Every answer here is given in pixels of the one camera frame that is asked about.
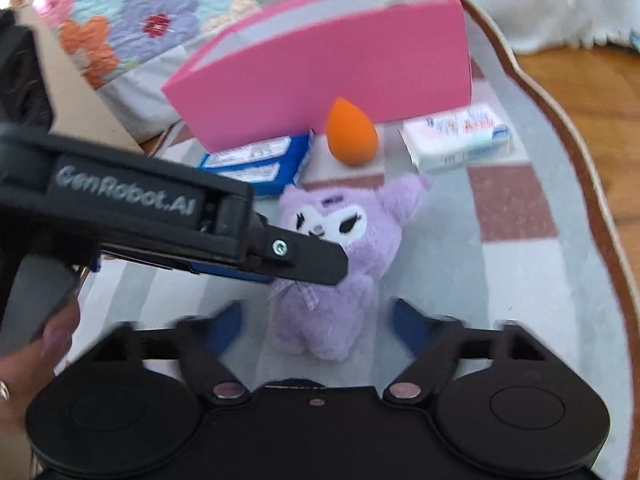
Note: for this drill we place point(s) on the floral quilt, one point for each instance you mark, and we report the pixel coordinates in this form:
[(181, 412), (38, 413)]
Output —
[(150, 10)]

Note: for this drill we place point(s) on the white tissue packet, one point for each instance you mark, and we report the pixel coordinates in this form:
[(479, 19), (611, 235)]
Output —
[(450, 140)]

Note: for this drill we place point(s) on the orange makeup sponge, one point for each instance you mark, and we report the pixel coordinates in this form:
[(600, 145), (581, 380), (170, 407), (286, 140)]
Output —
[(350, 135)]

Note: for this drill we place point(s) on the beige cabinet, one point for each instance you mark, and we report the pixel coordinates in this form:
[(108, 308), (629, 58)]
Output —
[(75, 100)]

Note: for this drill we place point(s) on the blue wipes packet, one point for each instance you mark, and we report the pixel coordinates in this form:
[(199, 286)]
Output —
[(270, 160)]

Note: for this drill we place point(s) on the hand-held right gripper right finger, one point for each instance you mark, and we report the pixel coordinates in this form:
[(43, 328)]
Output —
[(407, 320)]

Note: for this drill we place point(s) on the pink cardboard box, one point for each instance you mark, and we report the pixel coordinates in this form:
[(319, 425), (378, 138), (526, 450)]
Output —
[(325, 60)]

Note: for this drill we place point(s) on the purple plush toy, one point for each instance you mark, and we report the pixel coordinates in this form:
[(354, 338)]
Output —
[(330, 320)]

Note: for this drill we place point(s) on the striped checkered rug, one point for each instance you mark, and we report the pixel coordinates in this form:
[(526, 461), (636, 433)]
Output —
[(525, 285)]

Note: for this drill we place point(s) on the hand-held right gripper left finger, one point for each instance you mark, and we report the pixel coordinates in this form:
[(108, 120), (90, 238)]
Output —
[(227, 325)]

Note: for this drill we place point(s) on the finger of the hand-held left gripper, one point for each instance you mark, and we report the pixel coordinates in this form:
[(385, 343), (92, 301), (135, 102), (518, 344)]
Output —
[(310, 260)]

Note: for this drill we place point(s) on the person's left hand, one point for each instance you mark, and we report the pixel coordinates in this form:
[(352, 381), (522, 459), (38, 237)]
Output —
[(25, 375)]

